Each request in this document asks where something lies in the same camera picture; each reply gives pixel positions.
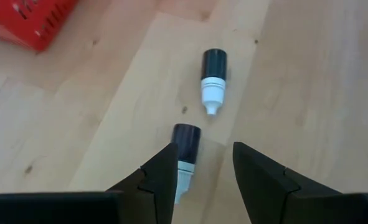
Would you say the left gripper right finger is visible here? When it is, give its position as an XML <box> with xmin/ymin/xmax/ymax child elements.
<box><xmin>232</xmin><ymin>141</ymin><xmax>368</xmax><ymax>224</ymax></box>

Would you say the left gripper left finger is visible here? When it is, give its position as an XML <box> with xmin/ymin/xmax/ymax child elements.
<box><xmin>0</xmin><ymin>142</ymin><xmax>179</xmax><ymax>224</ymax></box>

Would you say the black dropper bottle white cap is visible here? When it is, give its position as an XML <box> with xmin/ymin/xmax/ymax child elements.
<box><xmin>200</xmin><ymin>48</ymin><xmax>228</xmax><ymax>116</ymax></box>
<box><xmin>170</xmin><ymin>123</ymin><xmax>202</xmax><ymax>205</ymax></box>

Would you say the red plastic basket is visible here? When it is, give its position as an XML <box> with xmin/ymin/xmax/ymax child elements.
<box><xmin>0</xmin><ymin>0</ymin><xmax>80</xmax><ymax>53</ymax></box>

